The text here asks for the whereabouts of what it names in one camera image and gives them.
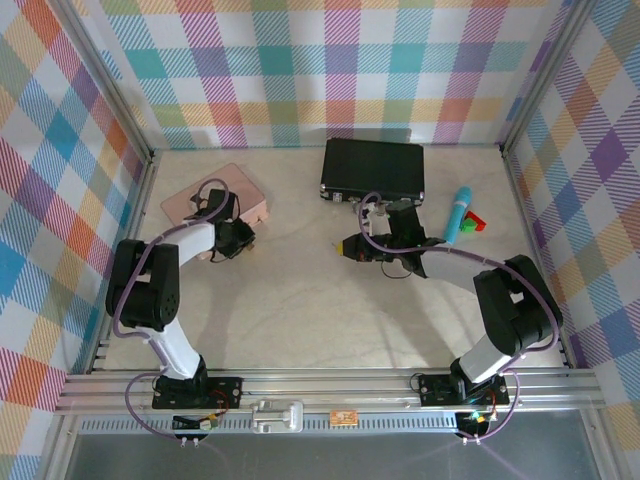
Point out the blue toy microphone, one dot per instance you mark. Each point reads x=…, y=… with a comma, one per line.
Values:
x=460, y=215

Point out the aluminium frame post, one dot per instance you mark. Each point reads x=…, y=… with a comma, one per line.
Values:
x=110, y=85
x=545, y=75

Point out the red toy block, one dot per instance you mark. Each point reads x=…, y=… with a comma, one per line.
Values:
x=477, y=220

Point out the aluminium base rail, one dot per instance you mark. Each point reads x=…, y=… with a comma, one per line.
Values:
x=325, y=390

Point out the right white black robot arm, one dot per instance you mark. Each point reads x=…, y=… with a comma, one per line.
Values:
x=515, y=310

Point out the perforated metal strip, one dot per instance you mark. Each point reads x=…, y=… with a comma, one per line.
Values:
x=390, y=425

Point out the pink tin box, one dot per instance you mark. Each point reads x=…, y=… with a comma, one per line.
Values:
x=235, y=180

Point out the orange sticker label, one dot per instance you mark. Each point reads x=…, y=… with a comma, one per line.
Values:
x=343, y=417

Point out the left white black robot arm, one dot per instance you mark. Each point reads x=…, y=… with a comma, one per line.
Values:
x=195, y=240

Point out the silver metal latch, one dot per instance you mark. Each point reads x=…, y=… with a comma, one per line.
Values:
x=277, y=415

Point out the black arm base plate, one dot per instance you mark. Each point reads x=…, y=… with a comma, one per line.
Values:
x=225, y=392
x=435, y=390

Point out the black hard case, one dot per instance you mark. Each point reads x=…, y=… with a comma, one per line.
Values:
x=372, y=165

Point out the brass padlock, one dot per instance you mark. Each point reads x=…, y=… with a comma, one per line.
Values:
x=249, y=246

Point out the green toy block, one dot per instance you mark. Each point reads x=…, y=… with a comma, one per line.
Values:
x=468, y=227

